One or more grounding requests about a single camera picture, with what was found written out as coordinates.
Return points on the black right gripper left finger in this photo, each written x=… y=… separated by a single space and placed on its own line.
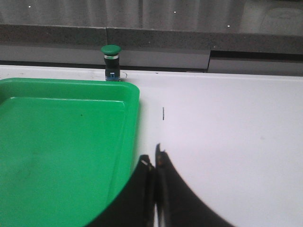
x=134 y=206

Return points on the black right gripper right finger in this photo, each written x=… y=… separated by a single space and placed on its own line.
x=177 y=204

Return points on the grey granite ledge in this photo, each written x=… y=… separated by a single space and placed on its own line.
x=149 y=49

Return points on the green mushroom push button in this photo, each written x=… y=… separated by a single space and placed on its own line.
x=111 y=59

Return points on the green plastic tray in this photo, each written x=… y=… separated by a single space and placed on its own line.
x=66 y=149

